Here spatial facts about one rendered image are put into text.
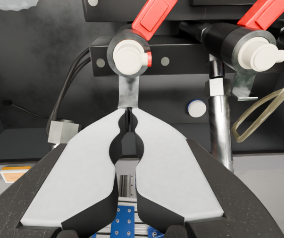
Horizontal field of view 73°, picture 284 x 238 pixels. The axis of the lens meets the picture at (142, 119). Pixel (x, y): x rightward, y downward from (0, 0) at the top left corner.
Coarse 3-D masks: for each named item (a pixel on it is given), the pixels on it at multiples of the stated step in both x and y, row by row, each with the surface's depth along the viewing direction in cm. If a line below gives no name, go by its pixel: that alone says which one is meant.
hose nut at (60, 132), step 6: (66, 120) 14; (54, 126) 13; (60, 126) 13; (66, 126) 13; (72, 126) 13; (78, 126) 14; (54, 132) 13; (60, 132) 13; (66, 132) 13; (72, 132) 13; (78, 132) 14; (48, 138) 13; (54, 138) 13; (60, 138) 13; (66, 138) 13
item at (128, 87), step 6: (120, 78) 13; (126, 78) 13; (132, 78) 13; (138, 78) 13; (120, 84) 13; (126, 84) 13; (132, 84) 13; (138, 84) 13; (120, 90) 13; (126, 90) 13; (132, 90) 13; (138, 90) 13; (120, 96) 14; (126, 96) 14; (132, 96) 14
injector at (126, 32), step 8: (128, 24) 16; (120, 32) 12; (128, 32) 11; (136, 32) 12; (112, 40) 12; (120, 40) 11; (136, 40) 12; (144, 40) 12; (112, 48) 12; (144, 48) 12; (112, 56) 12; (112, 64) 12; (120, 72) 12; (136, 72) 13
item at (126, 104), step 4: (120, 100) 14; (124, 100) 14; (128, 100) 14; (120, 104) 13; (124, 104) 13; (128, 104) 13; (132, 104) 13; (136, 104) 13; (120, 108) 13; (124, 108) 13; (128, 108) 13; (132, 108) 13
